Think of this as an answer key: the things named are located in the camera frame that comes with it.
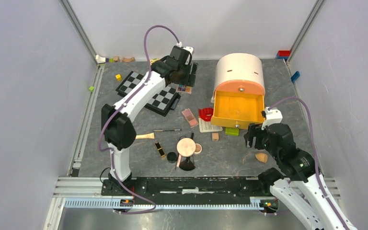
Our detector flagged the colourful eyeshadow palette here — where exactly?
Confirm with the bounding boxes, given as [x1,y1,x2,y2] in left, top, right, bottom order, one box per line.
[177,84,192,94]

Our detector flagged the black mascara tube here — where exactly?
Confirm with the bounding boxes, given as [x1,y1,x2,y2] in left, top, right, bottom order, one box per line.
[170,98,180,110]

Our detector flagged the round drawer organizer box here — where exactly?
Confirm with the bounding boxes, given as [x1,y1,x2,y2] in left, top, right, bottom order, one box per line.
[211,53,265,129]

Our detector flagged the pink blush palette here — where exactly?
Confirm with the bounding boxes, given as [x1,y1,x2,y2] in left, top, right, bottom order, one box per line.
[182,108,199,128]

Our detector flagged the round pink powder compact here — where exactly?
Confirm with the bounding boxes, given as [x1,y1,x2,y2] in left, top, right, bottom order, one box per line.
[176,138,202,157]

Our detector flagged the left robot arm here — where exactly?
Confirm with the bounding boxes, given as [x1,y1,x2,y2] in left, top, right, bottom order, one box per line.
[100,44,194,195]

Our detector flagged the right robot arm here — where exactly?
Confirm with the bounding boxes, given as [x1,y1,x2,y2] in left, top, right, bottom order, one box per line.
[244,107,356,230]

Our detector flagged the orange makeup sponge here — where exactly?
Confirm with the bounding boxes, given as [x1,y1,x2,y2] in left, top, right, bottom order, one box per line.
[255,152,268,163]

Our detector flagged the black makeup brush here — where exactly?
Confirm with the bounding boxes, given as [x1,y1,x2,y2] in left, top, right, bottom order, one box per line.
[179,133,196,171]

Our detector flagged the green lego brick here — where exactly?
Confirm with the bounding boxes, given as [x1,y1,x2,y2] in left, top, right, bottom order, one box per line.
[225,127,240,137]

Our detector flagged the red plastic arch toy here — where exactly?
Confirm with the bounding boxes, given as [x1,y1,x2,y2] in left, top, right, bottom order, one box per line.
[198,107,214,122]

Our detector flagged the black white chessboard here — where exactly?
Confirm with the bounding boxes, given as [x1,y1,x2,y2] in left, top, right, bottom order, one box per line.
[115,71,181,116]

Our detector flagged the small wooden cube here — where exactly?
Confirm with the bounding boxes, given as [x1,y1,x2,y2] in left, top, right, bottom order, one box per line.
[211,132,219,141]

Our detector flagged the wooden arch block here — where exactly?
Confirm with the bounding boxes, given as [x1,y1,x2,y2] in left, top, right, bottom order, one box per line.
[121,57,135,62]

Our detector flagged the black eyeliner pencil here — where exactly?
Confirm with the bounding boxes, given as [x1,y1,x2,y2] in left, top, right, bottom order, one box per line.
[153,128,182,132]

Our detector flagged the yellow cube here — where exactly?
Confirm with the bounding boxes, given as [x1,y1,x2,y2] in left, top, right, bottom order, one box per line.
[115,74,122,81]

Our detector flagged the beige concealer tube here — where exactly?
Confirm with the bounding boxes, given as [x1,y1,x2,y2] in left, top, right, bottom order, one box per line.
[136,132,155,139]

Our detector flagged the black gold lipstick case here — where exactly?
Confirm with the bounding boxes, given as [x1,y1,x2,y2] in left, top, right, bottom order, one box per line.
[154,142,166,159]

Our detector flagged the small black round jar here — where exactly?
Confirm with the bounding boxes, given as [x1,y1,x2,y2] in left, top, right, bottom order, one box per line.
[167,152,178,163]

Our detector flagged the red blue blocks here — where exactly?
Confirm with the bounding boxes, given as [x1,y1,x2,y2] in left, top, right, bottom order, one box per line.
[276,50,291,59]

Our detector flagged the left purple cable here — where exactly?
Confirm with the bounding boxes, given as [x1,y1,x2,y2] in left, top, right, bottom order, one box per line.
[97,24,182,216]

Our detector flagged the blue block by wall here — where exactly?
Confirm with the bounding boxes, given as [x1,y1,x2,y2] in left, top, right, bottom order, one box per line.
[290,71,300,83]

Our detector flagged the white corner bracket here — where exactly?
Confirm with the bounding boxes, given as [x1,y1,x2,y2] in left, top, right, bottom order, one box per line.
[95,54,107,64]

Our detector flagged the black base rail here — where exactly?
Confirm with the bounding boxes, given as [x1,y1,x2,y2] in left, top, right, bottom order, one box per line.
[101,176,278,206]

